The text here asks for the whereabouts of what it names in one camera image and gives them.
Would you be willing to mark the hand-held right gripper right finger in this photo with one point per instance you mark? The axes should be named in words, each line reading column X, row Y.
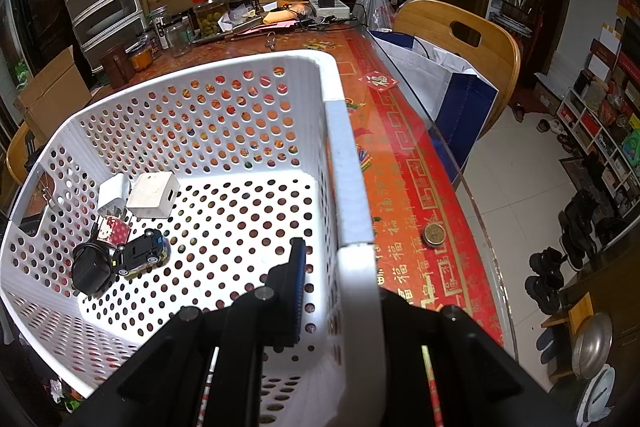
column 400, row 322

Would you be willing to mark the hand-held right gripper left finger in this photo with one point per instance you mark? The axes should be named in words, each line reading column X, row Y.
column 298, row 292

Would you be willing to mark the white perforated plastic basket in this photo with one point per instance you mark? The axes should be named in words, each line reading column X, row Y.
column 345, row 157

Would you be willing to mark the black toy car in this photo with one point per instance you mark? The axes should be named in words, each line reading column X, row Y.
column 140, row 252

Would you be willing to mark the large white square charger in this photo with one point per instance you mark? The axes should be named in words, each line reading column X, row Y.
column 150, row 197

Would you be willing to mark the red polka dot cartoon charger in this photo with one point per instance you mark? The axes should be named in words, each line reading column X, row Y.
column 115, row 232

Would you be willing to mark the round brass tin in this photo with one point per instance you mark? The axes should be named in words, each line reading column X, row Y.
column 433, row 234

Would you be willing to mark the black shoes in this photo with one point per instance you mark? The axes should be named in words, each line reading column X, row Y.
column 547, row 279
column 577, row 227

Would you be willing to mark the red printed tablecloth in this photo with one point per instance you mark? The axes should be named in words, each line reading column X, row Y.
column 400, row 167

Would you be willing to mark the small wooden stool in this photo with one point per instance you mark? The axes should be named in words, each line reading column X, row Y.
column 575, row 314

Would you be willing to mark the metal pot lid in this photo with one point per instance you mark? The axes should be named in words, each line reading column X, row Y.
column 592, row 344

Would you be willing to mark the white and blue paper bag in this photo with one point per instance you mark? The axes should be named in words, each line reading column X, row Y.
column 470, row 107

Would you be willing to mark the empty glass jar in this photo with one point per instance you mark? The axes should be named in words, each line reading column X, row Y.
column 178, row 41

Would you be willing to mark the small jar with orange contents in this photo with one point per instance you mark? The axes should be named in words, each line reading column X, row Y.
column 142, row 57

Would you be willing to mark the white power strip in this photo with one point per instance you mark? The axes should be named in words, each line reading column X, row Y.
column 330, row 11

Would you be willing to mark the white cubby shelf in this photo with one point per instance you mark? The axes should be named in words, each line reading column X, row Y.
column 600, row 117

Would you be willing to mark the brown mug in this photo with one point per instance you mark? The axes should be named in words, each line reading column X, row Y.
column 116, row 67

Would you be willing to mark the red lidded pickle jar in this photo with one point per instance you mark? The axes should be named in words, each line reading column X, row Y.
column 210, row 14

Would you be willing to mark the open cardboard box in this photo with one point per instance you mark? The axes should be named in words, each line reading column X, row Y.
column 55, row 92

